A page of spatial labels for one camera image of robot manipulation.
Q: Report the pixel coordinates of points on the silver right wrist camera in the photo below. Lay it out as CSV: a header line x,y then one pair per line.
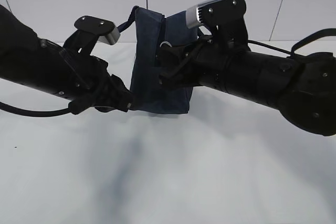
x,y
223,18

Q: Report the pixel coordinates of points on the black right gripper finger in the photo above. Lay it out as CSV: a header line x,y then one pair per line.
x,y
170,56

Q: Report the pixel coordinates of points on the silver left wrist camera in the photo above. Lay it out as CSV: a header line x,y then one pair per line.
x,y
89,31

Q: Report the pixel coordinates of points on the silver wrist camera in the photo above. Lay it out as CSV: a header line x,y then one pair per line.
x,y
89,31
223,18

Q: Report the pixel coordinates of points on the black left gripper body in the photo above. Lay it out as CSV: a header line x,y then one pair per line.
x,y
114,96

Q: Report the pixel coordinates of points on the navy blue lunch bag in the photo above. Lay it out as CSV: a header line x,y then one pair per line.
x,y
153,28

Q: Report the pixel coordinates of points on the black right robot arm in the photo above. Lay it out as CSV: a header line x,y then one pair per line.
x,y
302,89

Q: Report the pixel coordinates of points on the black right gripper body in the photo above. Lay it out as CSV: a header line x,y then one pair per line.
x,y
185,75

